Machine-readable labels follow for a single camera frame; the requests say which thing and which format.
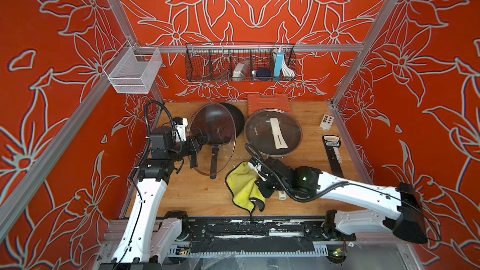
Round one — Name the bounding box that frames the white mesh wall basket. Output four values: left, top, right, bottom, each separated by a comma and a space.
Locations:
104, 47, 163, 95

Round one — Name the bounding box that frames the black wire wall basket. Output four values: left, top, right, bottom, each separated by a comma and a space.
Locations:
185, 41, 298, 83

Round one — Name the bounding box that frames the glass pot lid black knob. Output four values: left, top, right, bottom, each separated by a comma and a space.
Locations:
186, 102, 238, 177

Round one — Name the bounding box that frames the light blue box in basket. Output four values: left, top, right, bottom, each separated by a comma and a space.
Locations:
272, 49, 284, 81

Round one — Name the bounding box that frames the black long-handled peeler tool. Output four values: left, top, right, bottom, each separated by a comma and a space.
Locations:
322, 135, 344, 178

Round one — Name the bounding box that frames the dark blue round object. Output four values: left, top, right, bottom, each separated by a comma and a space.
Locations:
256, 67, 271, 81

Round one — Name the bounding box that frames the white remote with buttons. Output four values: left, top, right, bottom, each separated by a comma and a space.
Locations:
319, 114, 335, 131

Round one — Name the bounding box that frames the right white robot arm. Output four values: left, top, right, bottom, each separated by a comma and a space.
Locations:
248, 157, 428, 244

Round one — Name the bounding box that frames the glass lid with beige handle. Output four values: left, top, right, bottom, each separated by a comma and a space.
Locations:
244, 109, 303, 158

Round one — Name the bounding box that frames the red plastic board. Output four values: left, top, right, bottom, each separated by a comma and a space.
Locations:
247, 94, 292, 115

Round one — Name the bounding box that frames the white cable bundle in basket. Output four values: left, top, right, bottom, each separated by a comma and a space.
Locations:
280, 54, 295, 81

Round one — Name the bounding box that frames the yellow microfiber cloth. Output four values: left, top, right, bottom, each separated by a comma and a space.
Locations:
226, 161, 266, 216

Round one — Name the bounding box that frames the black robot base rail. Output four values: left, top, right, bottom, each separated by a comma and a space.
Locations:
182, 216, 356, 256

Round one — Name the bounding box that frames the white packet in basket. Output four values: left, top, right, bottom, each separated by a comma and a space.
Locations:
232, 60, 250, 82

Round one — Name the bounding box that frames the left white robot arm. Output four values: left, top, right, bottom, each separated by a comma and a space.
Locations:
100, 135, 206, 270

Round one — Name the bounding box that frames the black frying pan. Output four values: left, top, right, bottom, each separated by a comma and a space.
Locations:
194, 102, 246, 180

